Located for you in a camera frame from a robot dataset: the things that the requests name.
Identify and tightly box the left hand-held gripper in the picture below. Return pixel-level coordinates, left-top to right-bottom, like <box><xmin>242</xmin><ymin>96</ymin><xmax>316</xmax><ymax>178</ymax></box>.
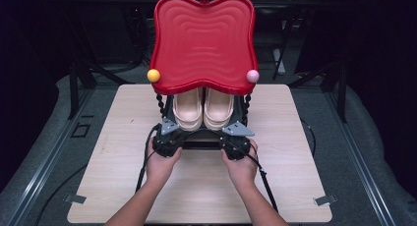
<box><xmin>151</xmin><ymin>117</ymin><xmax>190</xmax><ymax>159</ymax></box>

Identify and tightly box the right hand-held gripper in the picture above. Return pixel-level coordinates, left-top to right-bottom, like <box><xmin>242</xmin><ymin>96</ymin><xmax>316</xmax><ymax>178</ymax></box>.
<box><xmin>218</xmin><ymin>121</ymin><xmax>256</xmax><ymax>162</ymax></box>

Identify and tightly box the cream foam clog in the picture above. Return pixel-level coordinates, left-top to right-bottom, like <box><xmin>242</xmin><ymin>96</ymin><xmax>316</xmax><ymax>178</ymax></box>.
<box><xmin>203</xmin><ymin>87</ymin><xmax>235</xmax><ymax>132</ymax></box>
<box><xmin>172</xmin><ymin>86</ymin><xmax>204</xmax><ymax>133</ymax></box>

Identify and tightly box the red and black shoe rack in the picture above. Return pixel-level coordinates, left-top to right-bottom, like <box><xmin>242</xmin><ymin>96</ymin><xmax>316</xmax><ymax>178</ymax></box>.
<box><xmin>147</xmin><ymin>0</ymin><xmax>261</xmax><ymax>151</ymax></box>

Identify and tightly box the person's right hand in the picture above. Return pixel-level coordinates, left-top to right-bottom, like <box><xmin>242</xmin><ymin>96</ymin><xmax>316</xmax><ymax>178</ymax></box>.
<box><xmin>220</xmin><ymin>139</ymin><xmax>261</xmax><ymax>189</ymax></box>

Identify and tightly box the person's left hand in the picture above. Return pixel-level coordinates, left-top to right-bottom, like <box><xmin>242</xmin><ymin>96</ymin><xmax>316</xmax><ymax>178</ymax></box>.
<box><xmin>145</xmin><ymin>141</ymin><xmax>183</xmax><ymax>187</ymax></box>

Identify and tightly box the black metal stand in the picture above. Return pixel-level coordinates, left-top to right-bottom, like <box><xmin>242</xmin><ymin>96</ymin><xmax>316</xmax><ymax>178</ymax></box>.
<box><xmin>66</xmin><ymin>59</ymin><xmax>134</xmax><ymax>121</ymax></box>
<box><xmin>287</xmin><ymin>59</ymin><xmax>349</xmax><ymax>124</ymax></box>

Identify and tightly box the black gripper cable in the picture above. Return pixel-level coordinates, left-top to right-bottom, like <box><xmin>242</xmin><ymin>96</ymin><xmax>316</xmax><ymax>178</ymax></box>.
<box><xmin>135</xmin><ymin>123</ymin><xmax>162</xmax><ymax>194</ymax></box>
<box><xmin>225</xmin><ymin>139</ymin><xmax>279</xmax><ymax>214</ymax></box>

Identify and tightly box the black floor cable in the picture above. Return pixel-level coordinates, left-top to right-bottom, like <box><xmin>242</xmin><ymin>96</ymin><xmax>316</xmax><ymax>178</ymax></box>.
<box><xmin>300</xmin><ymin>118</ymin><xmax>318</xmax><ymax>159</ymax></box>
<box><xmin>33</xmin><ymin>162</ymin><xmax>89</xmax><ymax>226</ymax></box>

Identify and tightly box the grey table bracket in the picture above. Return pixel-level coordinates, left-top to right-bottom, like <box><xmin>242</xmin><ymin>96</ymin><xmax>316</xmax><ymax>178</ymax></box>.
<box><xmin>312</xmin><ymin>194</ymin><xmax>337</xmax><ymax>207</ymax></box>
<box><xmin>63</xmin><ymin>194</ymin><xmax>88</xmax><ymax>205</ymax></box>

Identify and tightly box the aluminium floor rail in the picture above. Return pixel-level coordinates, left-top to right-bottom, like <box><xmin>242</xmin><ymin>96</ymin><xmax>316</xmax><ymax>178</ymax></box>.
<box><xmin>0</xmin><ymin>87</ymin><xmax>96</xmax><ymax>226</ymax></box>
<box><xmin>326</xmin><ymin>87</ymin><xmax>399</xmax><ymax>226</ymax></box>

